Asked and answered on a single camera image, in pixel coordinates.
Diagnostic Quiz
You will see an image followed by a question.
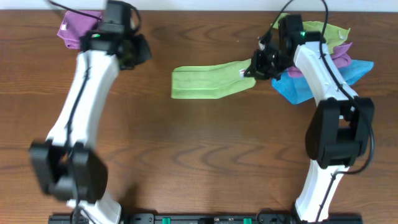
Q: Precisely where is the light green cloth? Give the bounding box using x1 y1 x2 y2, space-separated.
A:
171 59 256 100

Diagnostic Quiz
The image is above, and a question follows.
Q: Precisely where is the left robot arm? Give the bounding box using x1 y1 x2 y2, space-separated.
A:
29 32 152 223

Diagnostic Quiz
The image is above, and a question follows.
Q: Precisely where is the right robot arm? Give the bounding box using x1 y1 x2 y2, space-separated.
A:
243 14 374 223

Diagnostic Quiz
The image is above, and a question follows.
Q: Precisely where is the blue cloth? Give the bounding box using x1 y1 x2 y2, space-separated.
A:
272 58 374 105

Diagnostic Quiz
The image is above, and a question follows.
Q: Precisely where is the olive green cloth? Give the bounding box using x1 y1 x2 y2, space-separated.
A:
273 13 350 57

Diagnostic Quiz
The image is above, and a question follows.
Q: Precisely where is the crumpled purple cloth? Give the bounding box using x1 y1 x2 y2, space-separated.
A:
287 42 353 78

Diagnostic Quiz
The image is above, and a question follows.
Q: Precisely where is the folded purple cloth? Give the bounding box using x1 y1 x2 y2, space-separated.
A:
57 11 98 49

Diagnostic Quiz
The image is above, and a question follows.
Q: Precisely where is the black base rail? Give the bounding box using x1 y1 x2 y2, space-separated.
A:
48 213 363 224

